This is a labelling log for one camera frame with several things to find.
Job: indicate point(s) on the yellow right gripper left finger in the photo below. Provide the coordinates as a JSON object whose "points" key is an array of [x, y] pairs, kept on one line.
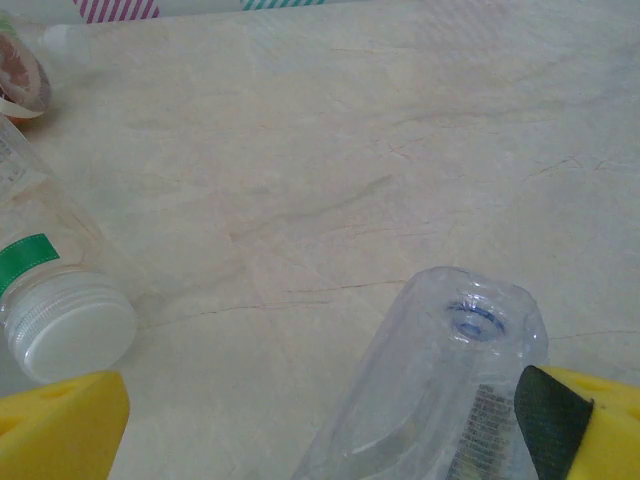
{"points": [[55, 430]]}

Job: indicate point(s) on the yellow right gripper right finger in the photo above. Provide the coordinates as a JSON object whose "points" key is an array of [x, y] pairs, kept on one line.
{"points": [[600, 435]]}

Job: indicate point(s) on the clear bottle with green band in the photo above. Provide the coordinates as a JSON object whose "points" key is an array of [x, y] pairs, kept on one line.
{"points": [[50, 300]]}

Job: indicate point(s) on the clear bottle with blue cap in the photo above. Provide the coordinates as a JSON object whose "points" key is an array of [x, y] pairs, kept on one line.
{"points": [[400, 375]]}

